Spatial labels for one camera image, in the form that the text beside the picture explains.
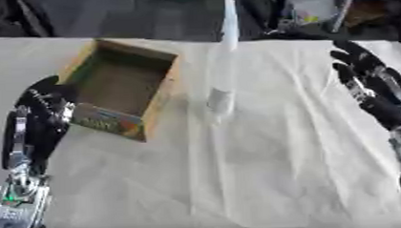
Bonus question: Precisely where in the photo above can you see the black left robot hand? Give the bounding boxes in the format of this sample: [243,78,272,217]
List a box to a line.
[0,74,82,178]

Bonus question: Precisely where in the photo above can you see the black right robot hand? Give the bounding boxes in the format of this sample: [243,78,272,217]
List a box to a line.
[327,37,401,135]

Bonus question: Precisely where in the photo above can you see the tan cardboard box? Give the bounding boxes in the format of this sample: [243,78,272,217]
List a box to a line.
[53,34,185,146]

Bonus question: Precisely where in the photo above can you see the white plastic bag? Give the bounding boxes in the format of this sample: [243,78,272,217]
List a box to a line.
[285,0,342,27]

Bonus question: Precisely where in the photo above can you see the black tripod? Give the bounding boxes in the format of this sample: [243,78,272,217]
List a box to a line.
[255,0,298,38]

